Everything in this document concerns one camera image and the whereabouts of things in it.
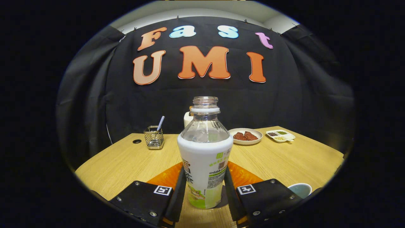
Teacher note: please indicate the white divided dish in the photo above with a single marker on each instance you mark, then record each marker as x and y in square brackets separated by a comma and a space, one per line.
[281, 136]

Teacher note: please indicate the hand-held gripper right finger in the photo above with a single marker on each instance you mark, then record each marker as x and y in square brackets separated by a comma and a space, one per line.
[269, 198]

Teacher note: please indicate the clear juice bottle white label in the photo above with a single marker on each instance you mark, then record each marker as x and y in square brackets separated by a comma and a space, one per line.
[204, 158]

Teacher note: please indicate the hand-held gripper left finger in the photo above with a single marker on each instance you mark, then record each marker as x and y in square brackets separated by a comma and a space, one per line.
[142, 198]

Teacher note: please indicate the round white plate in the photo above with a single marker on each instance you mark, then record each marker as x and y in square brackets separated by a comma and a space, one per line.
[254, 142]

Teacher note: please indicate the brown meat pieces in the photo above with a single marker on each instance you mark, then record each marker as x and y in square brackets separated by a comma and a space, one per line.
[245, 136]

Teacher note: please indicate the wooden table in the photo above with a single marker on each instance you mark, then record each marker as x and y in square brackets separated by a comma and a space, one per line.
[126, 164]

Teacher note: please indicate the white toaster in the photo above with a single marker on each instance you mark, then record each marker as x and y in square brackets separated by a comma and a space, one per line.
[187, 120]

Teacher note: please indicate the black backdrop cloth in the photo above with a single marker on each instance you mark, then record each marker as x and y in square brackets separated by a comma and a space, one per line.
[126, 104]

